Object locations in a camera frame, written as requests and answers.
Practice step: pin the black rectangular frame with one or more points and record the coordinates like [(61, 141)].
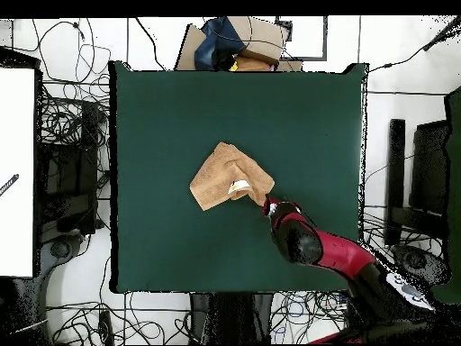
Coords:
[(306, 58)]

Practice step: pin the black upright bar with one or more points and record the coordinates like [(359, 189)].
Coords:
[(396, 162)]

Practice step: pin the orange-brown folded cloth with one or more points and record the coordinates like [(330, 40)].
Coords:
[(252, 65)]

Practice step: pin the black power strip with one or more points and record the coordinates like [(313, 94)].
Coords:
[(105, 326)]

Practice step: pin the dark blue garment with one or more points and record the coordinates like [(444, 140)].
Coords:
[(216, 39)]

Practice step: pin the black threaded rod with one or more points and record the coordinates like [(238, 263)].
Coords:
[(9, 183)]

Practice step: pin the dark green cloth drape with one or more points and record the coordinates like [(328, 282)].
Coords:
[(455, 144)]

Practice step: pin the tan terry towel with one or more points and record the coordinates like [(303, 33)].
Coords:
[(216, 176)]

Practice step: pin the black flat monitor panel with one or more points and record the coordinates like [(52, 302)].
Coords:
[(430, 165)]

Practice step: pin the white flat panel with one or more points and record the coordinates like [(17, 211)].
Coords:
[(16, 162)]

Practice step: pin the black equipment box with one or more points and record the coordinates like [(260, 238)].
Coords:
[(68, 173)]

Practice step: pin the dark green table cloth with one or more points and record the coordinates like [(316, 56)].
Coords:
[(180, 119)]

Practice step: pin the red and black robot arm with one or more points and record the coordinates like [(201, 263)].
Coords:
[(342, 252)]

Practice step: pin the black round stand base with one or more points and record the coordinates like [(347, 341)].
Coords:
[(417, 261), (61, 248)]

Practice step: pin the brown cardboard box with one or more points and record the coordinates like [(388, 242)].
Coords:
[(263, 32)]

